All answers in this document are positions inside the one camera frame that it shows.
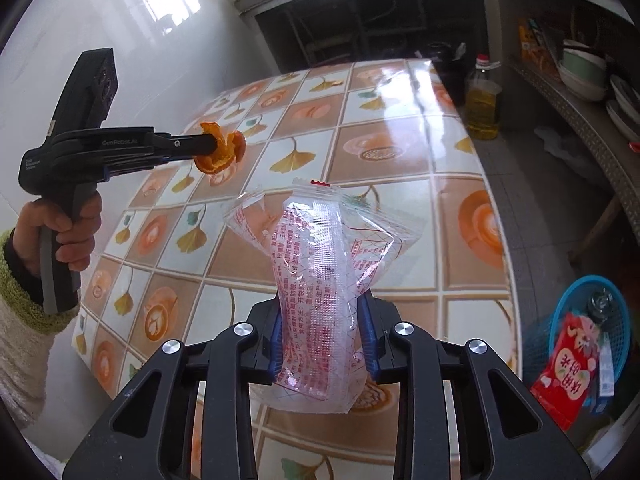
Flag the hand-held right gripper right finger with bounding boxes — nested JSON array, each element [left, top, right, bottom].
[[357, 290, 591, 480]]

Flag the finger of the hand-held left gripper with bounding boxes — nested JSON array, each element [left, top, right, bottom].
[[167, 132, 221, 162]]

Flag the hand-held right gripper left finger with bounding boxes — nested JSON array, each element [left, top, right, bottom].
[[62, 295, 283, 480]]

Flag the large orange peel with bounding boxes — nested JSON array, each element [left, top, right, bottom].
[[192, 121, 247, 176]]

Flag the clear printed plastic bag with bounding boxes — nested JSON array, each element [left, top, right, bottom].
[[222, 177, 418, 415]]

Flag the blue plastic basket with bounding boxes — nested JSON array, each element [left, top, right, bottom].
[[522, 274, 632, 411]]

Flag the red snack bag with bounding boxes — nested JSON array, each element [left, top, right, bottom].
[[530, 311, 603, 431]]

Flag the person's left forearm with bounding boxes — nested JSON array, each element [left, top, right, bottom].
[[0, 227, 81, 431]]

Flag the person's left hand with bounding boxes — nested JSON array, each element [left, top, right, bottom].
[[12, 192, 103, 273]]

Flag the cooking oil bottle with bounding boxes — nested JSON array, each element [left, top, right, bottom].
[[465, 54, 502, 141]]

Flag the dark jar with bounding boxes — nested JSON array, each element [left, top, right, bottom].
[[430, 42, 468, 106]]

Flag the grey woven shelf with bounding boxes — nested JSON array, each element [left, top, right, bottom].
[[510, 55, 640, 196]]

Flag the stacked bowls on shelf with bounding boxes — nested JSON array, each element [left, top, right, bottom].
[[557, 65, 608, 102]]

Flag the orange food package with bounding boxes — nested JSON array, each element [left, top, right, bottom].
[[517, 17, 556, 68]]

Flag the stack of white plates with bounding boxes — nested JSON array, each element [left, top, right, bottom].
[[605, 75, 640, 141]]

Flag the green bowl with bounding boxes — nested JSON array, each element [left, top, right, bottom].
[[560, 47, 608, 83]]

